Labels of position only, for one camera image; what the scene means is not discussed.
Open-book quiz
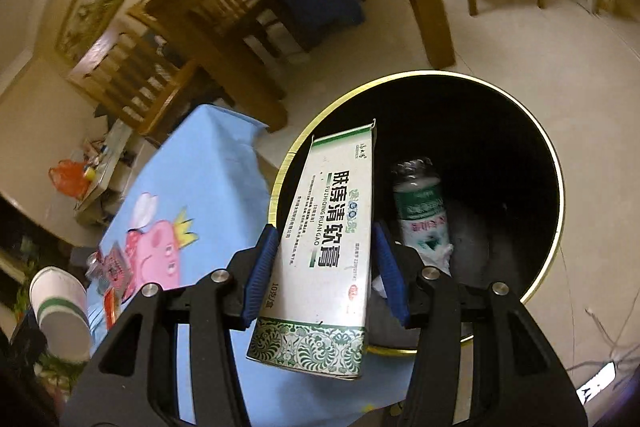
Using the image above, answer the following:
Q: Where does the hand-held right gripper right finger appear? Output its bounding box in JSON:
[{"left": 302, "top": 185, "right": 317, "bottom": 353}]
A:
[{"left": 371, "top": 221, "right": 589, "bottom": 427}]

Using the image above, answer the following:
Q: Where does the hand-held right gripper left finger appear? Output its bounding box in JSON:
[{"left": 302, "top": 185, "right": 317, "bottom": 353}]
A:
[{"left": 60, "top": 223, "right": 282, "bottom": 427}]

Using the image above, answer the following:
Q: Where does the white green ointment box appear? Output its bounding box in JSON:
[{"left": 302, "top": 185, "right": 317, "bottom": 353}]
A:
[{"left": 246, "top": 119, "right": 378, "bottom": 380}]

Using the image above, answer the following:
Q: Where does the black trash bin gold rim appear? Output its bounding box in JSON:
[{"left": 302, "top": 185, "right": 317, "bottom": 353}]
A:
[{"left": 269, "top": 69, "right": 567, "bottom": 358}]

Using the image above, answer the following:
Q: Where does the plastic bottle green label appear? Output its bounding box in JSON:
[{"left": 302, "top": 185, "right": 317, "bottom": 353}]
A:
[{"left": 390, "top": 157, "right": 454, "bottom": 278}]

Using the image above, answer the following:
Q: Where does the blue cartoon printed tablecloth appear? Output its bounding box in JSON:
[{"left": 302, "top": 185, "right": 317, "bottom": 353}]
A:
[{"left": 87, "top": 104, "right": 416, "bottom": 427}]

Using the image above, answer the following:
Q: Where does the red patterned snack packet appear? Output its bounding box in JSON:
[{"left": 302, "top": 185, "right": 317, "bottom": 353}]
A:
[{"left": 95, "top": 244, "right": 134, "bottom": 288}]

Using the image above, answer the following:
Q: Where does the orange red small packet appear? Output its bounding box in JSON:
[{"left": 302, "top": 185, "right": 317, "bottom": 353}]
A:
[{"left": 102, "top": 292, "right": 119, "bottom": 329}]

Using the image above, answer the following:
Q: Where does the white glass coffee table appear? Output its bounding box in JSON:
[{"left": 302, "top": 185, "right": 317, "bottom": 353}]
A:
[{"left": 75, "top": 119, "right": 157, "bottom": 228}]

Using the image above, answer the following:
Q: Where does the white paper cup green stripe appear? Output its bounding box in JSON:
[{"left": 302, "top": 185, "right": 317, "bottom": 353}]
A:
[{"left": 29, "top": 266, "right": 94, "bottom": 358}]

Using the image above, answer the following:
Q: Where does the orange plastic bag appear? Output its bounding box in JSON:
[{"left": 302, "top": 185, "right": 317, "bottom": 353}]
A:
[{"left": 48, "top": 159, "right": 96, "bottom": 200}]

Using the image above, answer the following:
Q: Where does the wooden slat-back chair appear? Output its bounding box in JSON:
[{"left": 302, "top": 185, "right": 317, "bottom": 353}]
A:
[
  {"left": 127, "top": 0, "right": 267, "bottom": 64},
  {"left": 65, "top": 27, "right": 202, "bottom": 136}
]

